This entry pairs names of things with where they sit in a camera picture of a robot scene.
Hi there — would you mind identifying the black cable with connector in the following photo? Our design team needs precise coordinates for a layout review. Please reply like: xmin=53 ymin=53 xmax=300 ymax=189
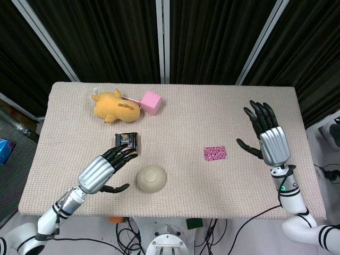
xmin=314 ymin=164 xmax=340 ymax=190

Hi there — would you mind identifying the black gold luncheon meat can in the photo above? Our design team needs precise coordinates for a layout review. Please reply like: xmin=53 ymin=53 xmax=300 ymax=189
xmin=114 ymin=132 xmax=141 ymax=156

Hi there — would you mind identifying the beige waffle tablecloth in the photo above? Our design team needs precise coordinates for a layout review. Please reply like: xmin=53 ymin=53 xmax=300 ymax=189
xmin=18 ymin=81 xmax=328 ymax=220

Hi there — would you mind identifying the beige upturned bowl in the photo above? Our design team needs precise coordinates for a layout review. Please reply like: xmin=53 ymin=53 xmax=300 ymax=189
xmin=136 ymin=164 xmax=168 ymax=194

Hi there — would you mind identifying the green block under table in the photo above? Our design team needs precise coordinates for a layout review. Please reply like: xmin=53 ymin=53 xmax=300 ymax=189
xmin=186 ymin=219 xmax=204 ymax=231

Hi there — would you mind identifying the red white small packet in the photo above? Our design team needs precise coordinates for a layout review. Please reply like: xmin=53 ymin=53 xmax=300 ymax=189
xmin=123 ymin=96 xmax=141 ymax=106

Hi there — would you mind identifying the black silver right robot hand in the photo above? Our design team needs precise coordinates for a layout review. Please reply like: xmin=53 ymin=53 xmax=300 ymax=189
xmin=236 ymin=100 xmax=292 ymax=167

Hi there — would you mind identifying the pink foam cube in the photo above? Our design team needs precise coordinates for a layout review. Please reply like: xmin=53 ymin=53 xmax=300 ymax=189
xmin=140 ymin=90 xmax=163 ymax=116

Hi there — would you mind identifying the silver flexible duct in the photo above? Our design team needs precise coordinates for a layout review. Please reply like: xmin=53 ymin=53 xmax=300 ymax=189
xmin=0 ymin=107 xmax=39 ymax=139

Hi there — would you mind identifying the white black shoe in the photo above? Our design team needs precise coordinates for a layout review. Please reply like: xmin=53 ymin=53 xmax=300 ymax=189
xmin=317 ymin=122 xmax=340 ymax=150

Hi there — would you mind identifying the yellow plush toy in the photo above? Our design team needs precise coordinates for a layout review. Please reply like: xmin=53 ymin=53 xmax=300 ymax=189
xmin=91 ymin=88 xmax=141 ymax=124

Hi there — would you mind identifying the blue box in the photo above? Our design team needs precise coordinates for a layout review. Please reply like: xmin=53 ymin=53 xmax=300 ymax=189
xmin=0 ymin=138 xmax=14 ymax=166

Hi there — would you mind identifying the black pleated curtain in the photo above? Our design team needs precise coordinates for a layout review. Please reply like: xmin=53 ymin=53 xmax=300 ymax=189
xmin=242 ymin=0 xmax=340 ymax=129
xmin=0 ymin=0 xmax=73 ymax=117
xmin=169 ymin=0 xmax=280 ymax=85
xmin=26 ymin=0 xmax=162 ymax=83

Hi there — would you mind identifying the black cable tangle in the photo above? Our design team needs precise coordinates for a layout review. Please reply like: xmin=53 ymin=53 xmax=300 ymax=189
xmin=115 ymin=217 xmax=146 ymax=255
xmin=196 ymin=218 xmax=232 ymax=255

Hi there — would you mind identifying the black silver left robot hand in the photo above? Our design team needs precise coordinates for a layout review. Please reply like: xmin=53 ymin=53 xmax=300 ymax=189
xmin=78 ymin=144 xmax=139 ymax=194

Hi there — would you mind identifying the white robot torso base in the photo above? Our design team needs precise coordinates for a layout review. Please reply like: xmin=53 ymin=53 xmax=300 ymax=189
xmin=130 ymin=217 xmax=213 ymax=255

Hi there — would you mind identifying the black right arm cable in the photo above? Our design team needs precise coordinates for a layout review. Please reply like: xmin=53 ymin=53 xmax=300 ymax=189
xmin=231 ymin=164 xmax=297 ymax=255

